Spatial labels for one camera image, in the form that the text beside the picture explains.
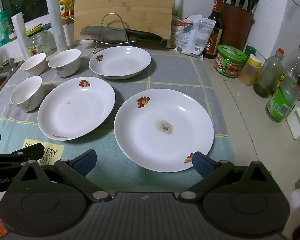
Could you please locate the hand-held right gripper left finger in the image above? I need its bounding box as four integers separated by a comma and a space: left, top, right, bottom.
5, 149, 113, 203

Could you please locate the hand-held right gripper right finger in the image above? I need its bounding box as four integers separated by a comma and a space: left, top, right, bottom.
177, 151, 284, 203

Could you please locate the white plate with fruit print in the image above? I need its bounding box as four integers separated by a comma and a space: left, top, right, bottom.
37, 77, 116, 141
114, 88, 215, 173
88, 46, 152, 80

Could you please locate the white floral bowl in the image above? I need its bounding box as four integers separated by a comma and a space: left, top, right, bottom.
48, 49, 82, 78
10, 76, 45, 112
20, 53, 47, 77

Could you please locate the metal sink faucet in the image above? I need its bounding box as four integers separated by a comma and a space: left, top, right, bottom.
0, 50, 18, 76

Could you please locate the grey teal checked table mat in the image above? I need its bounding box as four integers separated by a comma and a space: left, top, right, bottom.
0, 47, 237, 200

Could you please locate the green label glass bottle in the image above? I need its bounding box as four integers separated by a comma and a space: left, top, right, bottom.
265, 76, 300, 124

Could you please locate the glass jar with green lid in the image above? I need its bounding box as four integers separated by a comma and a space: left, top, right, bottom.
26, 25, 53, 57

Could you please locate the green lidded tin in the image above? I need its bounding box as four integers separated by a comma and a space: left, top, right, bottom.
214, 45, 248, 79

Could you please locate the yellow lidded spice jar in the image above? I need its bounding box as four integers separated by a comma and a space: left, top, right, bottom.
238, 54, 263, 86

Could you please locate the short white wrap roll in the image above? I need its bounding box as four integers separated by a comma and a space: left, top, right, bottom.
11, 12, 32, 60

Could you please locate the clear bottle with red cap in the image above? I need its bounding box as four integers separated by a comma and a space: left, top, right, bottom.
253, 48, 284, 99

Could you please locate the green soap pump bottle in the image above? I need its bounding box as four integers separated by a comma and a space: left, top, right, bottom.
0, 5, 11, 48

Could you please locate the tall white wrap roll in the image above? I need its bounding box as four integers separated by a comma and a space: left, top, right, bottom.
45, 0, 69, 53

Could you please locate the dark soy sauce bottle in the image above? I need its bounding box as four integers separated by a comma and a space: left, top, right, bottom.
203, 0, 224, 59

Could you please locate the white plastic food bag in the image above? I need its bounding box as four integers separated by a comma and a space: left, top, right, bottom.
174, 14, 217, 62

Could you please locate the red white paper packet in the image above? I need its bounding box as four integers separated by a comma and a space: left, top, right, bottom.
166, 17, 188, 49

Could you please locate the clear bottle with yellow cap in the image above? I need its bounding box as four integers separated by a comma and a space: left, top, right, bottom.
288, 42, 300, 81

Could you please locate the brown knife block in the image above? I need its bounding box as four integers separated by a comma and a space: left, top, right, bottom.
220, 2, 255, 53

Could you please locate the yellow label oil bottle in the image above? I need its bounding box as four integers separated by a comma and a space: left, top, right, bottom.
58, 0, 77, 26

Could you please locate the bamboo cutting board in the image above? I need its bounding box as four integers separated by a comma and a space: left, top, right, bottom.
74, 0, 175, 42

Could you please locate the black handled cleaver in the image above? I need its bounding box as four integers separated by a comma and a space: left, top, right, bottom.
80, 25, 163, 43

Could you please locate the metal wire rack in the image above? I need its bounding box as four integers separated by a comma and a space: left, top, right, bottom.
92, 13, 138, 54

